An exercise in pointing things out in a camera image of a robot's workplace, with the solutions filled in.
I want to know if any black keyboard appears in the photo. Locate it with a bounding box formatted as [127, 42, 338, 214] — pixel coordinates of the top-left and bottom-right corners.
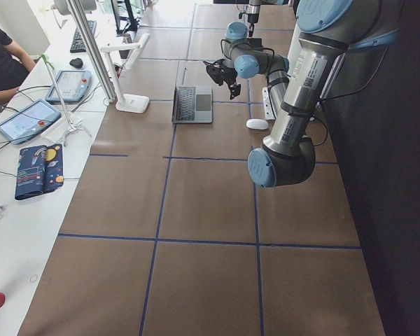
[69, 20, 97, 54]

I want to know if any white wireless mouse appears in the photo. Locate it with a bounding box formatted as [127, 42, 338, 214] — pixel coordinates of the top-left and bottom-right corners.
[246, 118, 269, 130]

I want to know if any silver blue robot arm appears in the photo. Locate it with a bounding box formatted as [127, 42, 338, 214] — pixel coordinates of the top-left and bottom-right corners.
[206, 1, 403, 188]
[238, 0, 292, 36]

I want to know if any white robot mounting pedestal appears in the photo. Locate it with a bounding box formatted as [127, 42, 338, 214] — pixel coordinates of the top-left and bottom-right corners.
[261, 27, 302, 122]

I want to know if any far teach pendant tablet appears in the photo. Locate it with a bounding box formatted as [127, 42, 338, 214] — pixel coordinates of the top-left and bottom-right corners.
[55, 70, 92, 104]

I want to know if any aluminium frame post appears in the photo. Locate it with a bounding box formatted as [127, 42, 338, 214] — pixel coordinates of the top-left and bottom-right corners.
[66, 0, 116, 103]

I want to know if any grey laptop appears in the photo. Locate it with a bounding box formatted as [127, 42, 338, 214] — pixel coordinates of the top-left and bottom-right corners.
[171, 85, 213, 124]

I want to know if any white desk lamp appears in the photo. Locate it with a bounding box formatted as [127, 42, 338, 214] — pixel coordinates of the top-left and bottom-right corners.
[100, 33, 151, 113]

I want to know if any near teach pendant tablet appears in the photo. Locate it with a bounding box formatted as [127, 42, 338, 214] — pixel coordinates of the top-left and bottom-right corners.
[0, 99, 61, 144]

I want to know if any thin metal rod stand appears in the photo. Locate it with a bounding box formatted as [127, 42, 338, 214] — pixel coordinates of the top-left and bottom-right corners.
[41, 54, 92, 146]

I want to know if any navy space pattern pouch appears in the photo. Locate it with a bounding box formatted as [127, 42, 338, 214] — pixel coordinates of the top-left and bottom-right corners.
[15, 143, 64, 200]

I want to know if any teach pendant tablet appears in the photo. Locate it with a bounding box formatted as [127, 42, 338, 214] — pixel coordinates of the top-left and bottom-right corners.
[55, 70, 92, 104]
[0, 99, 61, 144]

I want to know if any dark grey mouse pad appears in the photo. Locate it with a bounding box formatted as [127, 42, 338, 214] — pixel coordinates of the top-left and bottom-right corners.
[248, 38, 263, 51]

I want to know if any black computer mouse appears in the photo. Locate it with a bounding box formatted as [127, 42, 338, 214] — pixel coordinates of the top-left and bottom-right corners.
[69, 57, 83, 69]

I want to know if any seated person dark shirt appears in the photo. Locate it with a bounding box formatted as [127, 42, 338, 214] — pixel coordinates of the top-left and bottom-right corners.
[0, 28, 36, 105]

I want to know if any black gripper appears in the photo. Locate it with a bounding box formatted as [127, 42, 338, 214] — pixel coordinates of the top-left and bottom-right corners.
[203, 59, 240, 100]
[247, 13, 258, 31]

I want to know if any black monitor stand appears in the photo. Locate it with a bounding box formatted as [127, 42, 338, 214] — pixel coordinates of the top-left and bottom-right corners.
[111, 0, 139, 36]

